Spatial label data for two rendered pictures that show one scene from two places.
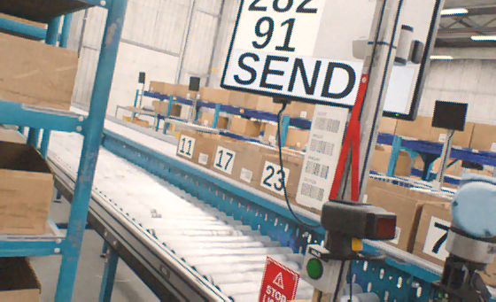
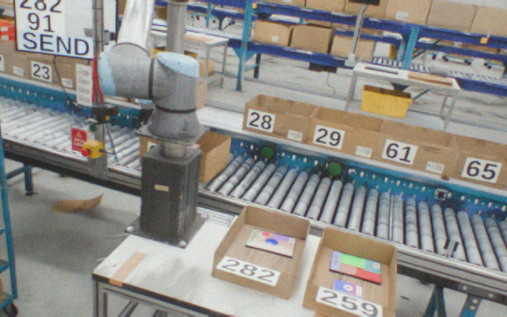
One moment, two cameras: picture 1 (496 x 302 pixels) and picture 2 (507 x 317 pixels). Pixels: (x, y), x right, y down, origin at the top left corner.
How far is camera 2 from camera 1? 1.42 m
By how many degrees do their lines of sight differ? 42
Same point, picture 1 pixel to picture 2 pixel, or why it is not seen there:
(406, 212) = not seen: hidden behind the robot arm
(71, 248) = (0, 148)
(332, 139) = (87, 79)
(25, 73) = not seen: outside the picture
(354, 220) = (104, 111)
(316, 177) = (84, 94)
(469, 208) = not seen: hidden behind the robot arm
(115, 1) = not seen: outside the picture
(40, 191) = not seen: outside the picture
